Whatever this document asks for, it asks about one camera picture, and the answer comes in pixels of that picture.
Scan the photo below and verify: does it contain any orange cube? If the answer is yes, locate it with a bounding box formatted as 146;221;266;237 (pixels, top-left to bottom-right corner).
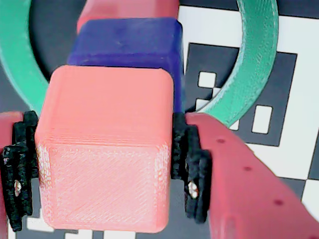
34;65;174;234

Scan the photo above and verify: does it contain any red cube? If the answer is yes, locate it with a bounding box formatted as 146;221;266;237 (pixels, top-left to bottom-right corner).
76;0;180;33

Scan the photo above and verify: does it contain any blue cube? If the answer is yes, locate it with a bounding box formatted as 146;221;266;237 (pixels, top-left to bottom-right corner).
67;16;185;114

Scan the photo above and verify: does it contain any black white marker mat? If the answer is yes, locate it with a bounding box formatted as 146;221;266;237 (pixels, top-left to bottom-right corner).
0;0;319;239

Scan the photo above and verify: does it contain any green ring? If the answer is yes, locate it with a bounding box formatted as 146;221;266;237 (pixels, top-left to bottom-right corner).
0;0;279;128

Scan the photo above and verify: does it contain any red gripper finger with black pad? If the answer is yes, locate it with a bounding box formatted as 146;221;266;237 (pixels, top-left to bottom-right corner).
0;111;40;239
171;112;319;239

